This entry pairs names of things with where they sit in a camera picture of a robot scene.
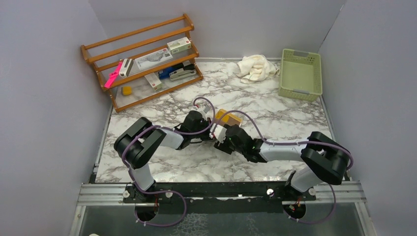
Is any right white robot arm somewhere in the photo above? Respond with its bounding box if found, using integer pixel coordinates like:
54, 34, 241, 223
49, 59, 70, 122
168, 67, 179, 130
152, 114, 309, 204
210, 125, 352, 200

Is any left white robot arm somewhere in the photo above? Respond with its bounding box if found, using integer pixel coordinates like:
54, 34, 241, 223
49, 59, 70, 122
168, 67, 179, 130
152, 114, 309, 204
114, 110, 212, 202

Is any grey white stapler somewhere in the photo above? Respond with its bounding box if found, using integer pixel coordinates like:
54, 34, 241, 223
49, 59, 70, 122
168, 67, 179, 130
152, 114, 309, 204
169, 64, 196, 81

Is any blue stapler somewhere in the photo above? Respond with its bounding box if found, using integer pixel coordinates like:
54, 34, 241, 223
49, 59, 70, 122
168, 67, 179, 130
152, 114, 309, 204
157, 63, 183, 80

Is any small white red box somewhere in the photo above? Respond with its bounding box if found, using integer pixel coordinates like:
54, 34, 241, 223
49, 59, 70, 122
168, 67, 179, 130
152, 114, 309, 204
144, 73, 163, 91

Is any cream white towel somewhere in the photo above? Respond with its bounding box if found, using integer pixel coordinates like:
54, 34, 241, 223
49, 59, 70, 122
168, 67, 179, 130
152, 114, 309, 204
237, 55, 280, 84

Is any orange wooden rack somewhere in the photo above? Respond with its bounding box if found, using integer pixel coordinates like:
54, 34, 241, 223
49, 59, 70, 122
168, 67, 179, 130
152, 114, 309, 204
81, 14, 203, 112

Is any yellow sponge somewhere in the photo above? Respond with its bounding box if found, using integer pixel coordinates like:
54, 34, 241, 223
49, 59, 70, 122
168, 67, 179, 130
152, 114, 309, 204
120, 86, 133, 96

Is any white green box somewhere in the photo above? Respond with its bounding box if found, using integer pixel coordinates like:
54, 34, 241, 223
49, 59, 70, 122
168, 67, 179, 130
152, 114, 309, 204
167, 37, 192, 55

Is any long white flat box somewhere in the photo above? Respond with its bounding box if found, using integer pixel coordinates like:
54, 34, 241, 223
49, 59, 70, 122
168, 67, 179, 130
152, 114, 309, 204
134, 48, 173, 71

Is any green plastic basket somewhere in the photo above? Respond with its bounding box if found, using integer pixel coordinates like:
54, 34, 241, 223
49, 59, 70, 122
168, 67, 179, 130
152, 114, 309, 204
278, 49, 323, 102

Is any white silver device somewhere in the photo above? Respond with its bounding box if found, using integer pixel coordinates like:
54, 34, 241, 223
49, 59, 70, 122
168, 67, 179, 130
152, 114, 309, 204
119, 59, 134, 78

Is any pink plastic tool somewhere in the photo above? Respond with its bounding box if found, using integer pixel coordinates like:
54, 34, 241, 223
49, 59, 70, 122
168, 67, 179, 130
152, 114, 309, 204
104, 60, 123, 89

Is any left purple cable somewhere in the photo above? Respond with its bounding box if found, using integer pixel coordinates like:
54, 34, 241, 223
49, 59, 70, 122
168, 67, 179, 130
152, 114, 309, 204
121, 97, 216, 227

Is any purple cable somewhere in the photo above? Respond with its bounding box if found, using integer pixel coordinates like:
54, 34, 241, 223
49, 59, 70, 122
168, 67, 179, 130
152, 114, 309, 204
211, 110, 355, 225
121, 97, 216, 227

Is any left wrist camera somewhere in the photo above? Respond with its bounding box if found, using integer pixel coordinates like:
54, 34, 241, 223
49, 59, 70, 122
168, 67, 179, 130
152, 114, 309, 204
197, 105, 211, 120

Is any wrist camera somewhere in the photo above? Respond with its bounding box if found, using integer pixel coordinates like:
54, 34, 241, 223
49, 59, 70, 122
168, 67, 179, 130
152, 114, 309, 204
209, 125, 227, 143
197, 105, 211, 120

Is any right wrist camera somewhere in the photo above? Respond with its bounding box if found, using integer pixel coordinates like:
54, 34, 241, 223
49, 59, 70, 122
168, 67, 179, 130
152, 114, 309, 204
209, 125, 227, 143

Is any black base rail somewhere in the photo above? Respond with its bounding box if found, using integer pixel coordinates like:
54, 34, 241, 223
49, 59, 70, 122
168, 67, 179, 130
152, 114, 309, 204
122, 181, 316, 215

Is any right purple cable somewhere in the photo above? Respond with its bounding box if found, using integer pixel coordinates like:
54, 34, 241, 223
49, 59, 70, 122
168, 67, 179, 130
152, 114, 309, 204
211, 110, 355, 225

